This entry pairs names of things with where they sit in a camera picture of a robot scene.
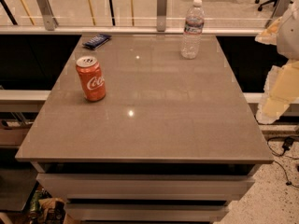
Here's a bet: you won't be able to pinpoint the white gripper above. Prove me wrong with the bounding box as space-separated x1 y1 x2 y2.
255 2 299 124

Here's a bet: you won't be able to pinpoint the red coke can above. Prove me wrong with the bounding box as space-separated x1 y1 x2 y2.
76 56 106 102

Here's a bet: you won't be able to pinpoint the blue rxbar blueberry wrapper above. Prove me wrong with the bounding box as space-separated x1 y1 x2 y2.
83 34 111 49

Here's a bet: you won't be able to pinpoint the clear plastic water bottle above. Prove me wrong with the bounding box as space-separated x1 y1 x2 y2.
180 0 205 59

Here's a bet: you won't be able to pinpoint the upper grey cabinet drawer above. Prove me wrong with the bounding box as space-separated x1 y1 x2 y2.
37 174 254 201

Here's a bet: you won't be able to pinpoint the grey cabinet drawer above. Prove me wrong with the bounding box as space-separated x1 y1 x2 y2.
65 203 228 222
37 174 254 201

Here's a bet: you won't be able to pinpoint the lower grey cabinet drawer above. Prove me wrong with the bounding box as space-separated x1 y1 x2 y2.
65 203 228 222

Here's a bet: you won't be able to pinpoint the snack bags on floor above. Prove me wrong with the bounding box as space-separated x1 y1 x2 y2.
29 189 65 224

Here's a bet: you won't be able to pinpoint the right metal railing post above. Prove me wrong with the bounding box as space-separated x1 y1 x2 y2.
265 0 292 27

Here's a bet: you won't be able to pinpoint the metal railing post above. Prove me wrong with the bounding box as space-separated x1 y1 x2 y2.
36 0 58 31
156 0 167 32
265 0 292 27

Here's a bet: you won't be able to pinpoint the black power cable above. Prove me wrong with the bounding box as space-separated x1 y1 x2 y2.
266 135 299 189

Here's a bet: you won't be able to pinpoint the middle metal railing post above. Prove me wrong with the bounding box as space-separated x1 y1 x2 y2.
156 0 167 32

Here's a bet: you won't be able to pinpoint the left metal railing post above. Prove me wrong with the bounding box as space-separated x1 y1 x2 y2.
36 0 58 31

